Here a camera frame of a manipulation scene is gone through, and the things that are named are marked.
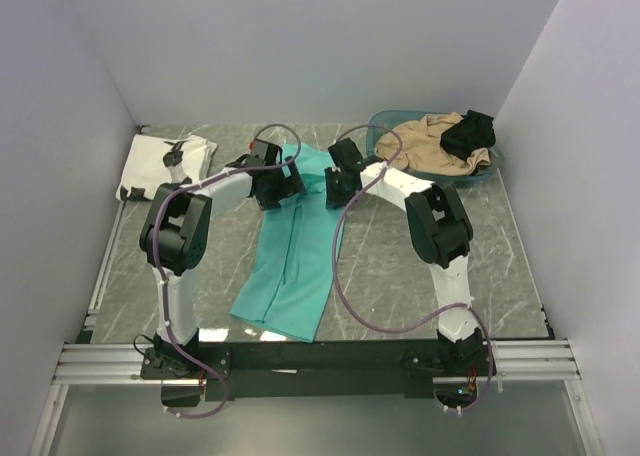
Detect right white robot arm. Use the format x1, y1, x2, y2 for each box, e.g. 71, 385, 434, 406
325, 138, 482, 375

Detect teal plastic basket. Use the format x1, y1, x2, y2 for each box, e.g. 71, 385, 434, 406
366, 110, 506, 186

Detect teal t shirt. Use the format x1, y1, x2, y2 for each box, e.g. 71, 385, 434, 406
230, 144, 341, 343

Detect aluminium rail frame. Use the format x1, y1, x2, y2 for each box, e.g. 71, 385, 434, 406
29, 125, 601, 456

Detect beige t shirt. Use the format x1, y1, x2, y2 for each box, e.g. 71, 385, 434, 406
374, 112, 491, 177

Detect black t shirt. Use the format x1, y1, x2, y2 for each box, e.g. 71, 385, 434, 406
440, 110, 496, 159

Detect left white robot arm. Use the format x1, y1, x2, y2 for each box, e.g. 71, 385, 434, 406
139, 138, 307, 378

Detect black base beam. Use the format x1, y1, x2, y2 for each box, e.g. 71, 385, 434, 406
140, 334, 495, 408

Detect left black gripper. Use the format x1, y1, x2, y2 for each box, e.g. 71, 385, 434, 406
256, 157, 306, 211

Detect folded white t shirt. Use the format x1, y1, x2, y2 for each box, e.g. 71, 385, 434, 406
115, 134, 218, 201

